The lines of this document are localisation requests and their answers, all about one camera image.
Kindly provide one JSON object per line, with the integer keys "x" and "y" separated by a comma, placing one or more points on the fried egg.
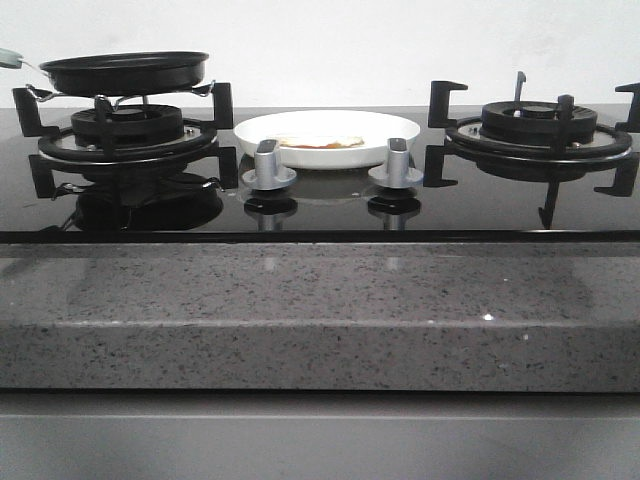
{"x": 320, "y": 142}

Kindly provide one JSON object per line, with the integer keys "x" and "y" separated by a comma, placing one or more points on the white round plate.
{"x": 375, "y": 128}

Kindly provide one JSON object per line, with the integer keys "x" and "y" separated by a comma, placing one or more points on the black frying pan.
{"x": 126, "y": 74}

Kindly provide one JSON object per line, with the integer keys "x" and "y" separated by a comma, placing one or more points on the left silver stove knob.
{"x": 268, "y": 173}

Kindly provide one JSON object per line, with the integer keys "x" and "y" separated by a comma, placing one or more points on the silver stove knob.
{"x": 268, "y": 173}
{"x": 396, "y": 172}

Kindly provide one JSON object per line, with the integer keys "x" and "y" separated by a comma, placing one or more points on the right silver stove knob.
{"x": 396, "y": 172}

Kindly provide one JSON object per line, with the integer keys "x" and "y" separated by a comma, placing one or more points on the black glass cooktop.
{"x": 460, "y": 200}

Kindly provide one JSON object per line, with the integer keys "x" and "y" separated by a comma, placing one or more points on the right black burner grate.
{"x": 611, "y": 148}

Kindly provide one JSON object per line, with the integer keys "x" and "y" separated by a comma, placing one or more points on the black burner grate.
{"x": 611, "y": 148}
{"x": 115, "y": 168}

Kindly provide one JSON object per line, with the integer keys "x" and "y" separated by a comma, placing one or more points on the left black burner head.
{"x": 132, "y": 125}

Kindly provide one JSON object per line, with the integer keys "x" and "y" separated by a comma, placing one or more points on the black burner head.
{"x": 534, "y": 122}
{"x": 132, "y": 125}

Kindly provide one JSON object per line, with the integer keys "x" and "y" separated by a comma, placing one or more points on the right black burner head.
{"x": 534, "y": 122}

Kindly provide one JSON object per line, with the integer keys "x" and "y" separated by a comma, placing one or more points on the left black burner grate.
{"x": 115, "y": 168}

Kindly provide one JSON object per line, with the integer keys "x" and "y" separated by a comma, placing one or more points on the grey cabinet front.
{"x": 206, "y": 435}

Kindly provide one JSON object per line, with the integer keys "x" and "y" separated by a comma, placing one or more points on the metal wire pan support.
{"x": 41, "y": 95}

